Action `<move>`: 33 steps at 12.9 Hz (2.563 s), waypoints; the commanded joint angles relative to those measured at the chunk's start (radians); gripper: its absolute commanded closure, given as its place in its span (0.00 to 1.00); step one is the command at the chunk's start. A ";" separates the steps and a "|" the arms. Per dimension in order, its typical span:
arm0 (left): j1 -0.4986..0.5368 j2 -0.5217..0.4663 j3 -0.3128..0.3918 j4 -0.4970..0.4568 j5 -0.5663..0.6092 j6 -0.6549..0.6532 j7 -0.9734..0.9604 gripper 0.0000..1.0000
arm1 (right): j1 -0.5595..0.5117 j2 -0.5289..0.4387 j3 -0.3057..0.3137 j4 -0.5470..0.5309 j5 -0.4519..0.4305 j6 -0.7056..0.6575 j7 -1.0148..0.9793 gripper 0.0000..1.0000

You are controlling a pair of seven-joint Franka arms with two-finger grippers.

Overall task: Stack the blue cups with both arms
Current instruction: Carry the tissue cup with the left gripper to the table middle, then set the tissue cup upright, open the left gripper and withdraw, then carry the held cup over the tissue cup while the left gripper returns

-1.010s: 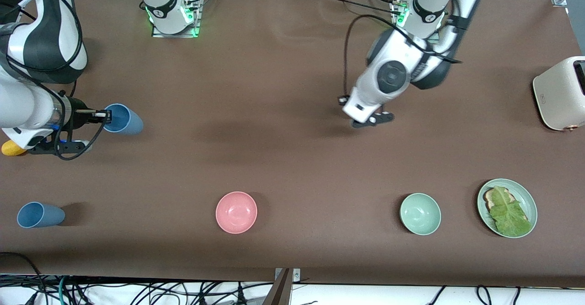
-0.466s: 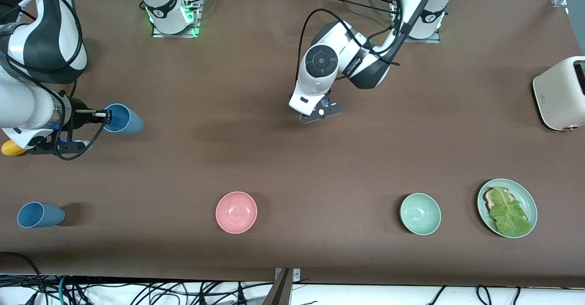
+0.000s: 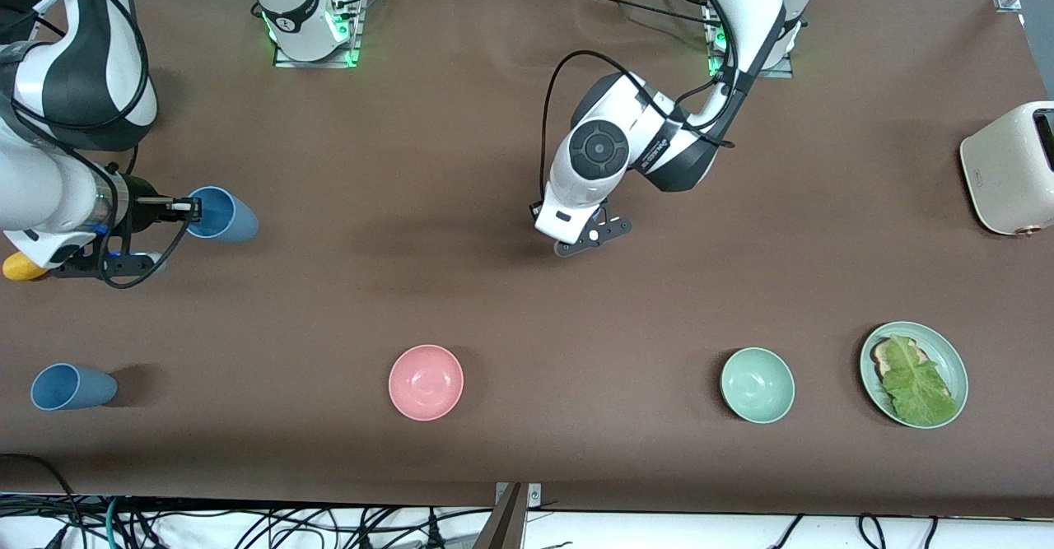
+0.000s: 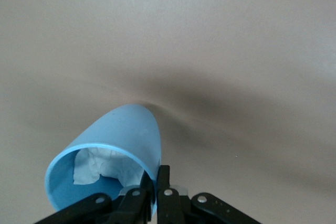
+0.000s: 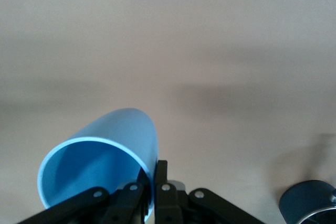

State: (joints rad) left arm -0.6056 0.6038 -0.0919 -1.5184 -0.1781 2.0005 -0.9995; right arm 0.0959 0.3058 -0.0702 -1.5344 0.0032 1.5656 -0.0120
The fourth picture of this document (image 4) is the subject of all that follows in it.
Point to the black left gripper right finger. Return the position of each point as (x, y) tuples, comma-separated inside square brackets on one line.
[(168, 208)]

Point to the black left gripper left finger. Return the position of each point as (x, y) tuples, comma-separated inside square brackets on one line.
[(126, 208)]

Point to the white tissue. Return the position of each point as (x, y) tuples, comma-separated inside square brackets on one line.
[(105, 163)]

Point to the blue plastic cup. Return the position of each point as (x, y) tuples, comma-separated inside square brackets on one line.
[(126, 129)]

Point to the brown table cloth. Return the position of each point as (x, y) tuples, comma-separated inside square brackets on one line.
[(183, 24)]

